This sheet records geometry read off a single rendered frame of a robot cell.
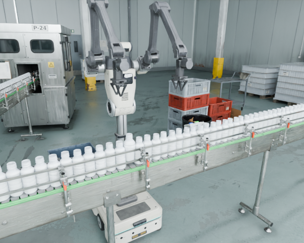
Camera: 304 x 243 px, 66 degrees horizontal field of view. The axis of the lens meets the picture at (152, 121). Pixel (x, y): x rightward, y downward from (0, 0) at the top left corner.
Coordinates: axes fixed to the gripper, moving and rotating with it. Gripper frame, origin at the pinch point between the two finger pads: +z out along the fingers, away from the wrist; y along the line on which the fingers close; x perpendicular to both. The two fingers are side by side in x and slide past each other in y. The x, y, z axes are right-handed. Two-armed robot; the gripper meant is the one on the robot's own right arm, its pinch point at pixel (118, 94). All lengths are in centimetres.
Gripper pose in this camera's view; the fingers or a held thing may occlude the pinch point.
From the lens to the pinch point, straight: 142.1
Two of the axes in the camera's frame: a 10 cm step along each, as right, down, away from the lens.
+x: 8.6, -1.5, 4.8
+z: 0.0, 9.5, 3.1
